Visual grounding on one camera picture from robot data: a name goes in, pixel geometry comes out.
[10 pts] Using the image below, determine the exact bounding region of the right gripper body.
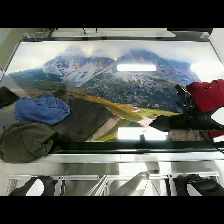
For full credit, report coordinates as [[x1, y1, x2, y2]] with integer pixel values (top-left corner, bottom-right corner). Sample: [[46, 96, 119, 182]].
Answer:
[[166, 112, 200, 132]]

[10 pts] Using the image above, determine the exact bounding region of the blue T-shirt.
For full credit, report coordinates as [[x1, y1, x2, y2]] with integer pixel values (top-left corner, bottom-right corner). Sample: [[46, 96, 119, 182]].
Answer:
[[13, 92, 72, 127]]

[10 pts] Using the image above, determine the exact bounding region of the red garment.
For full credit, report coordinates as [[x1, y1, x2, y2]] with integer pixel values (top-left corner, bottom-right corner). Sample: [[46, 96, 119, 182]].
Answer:
[[185, 78, 224, 139]]

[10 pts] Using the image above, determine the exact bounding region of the olive green garment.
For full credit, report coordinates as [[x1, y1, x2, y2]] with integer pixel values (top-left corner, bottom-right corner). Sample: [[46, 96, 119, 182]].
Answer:
[[0, 121, 62, 164]]

